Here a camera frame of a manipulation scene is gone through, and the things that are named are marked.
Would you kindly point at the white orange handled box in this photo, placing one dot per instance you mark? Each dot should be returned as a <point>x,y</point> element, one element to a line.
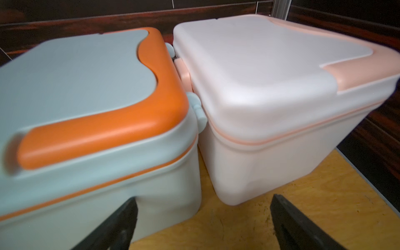
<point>88,122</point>

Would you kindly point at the white pink first aid box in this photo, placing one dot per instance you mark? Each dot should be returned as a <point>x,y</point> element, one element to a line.
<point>279,96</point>

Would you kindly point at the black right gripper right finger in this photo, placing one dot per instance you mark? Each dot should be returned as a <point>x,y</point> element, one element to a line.
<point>295,231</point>

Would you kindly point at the aluminium frame rail right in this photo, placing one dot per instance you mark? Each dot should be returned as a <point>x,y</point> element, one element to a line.
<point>281,9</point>

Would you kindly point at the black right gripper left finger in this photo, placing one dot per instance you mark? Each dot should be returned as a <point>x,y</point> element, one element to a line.
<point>114,233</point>

